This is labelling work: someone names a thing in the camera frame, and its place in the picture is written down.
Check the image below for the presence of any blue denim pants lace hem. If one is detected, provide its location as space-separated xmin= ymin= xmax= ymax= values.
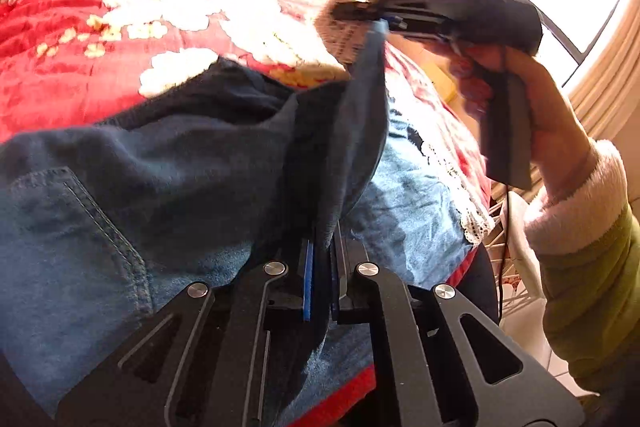
xmin=1 ymin=25 xmax=495 ymax=426

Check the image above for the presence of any right forearm green sleeve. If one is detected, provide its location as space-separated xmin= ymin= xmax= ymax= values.
xmin=524 ymin=140 xmax=639 ymax=393

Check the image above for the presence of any right hand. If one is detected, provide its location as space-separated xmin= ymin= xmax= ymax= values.
xmin=425 ymin=41 xmax=597 ymax=205

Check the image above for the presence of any yellow box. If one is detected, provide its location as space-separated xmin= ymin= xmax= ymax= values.
xmin=421 ymin=62 xmax=457 ymax=103

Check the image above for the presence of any red floral blanket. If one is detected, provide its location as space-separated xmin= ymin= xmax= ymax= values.
xmin=0 ymin=0 xmax=494 ymax=427

